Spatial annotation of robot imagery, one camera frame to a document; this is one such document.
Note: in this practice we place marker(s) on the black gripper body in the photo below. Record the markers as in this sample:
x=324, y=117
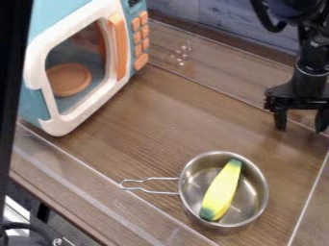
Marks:
x=305, y=92

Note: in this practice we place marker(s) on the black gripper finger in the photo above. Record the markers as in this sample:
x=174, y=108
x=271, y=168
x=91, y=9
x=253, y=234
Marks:
x=280, y=118
x=322, y=121

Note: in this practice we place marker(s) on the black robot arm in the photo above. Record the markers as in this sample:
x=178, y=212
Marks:
x=309, y=16

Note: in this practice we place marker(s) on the blue toy microwave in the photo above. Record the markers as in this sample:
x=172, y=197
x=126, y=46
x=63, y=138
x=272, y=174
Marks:
x=98, y=33

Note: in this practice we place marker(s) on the orange microwave turntable plate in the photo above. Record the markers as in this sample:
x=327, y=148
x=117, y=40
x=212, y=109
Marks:
x=70, y=78

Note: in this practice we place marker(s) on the silver pot with wire handle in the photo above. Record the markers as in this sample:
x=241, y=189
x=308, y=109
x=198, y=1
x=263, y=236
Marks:
x=190, y=186

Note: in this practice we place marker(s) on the dark vertical foreground post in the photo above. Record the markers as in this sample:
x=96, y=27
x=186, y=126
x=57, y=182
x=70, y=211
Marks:
x=15, y=15

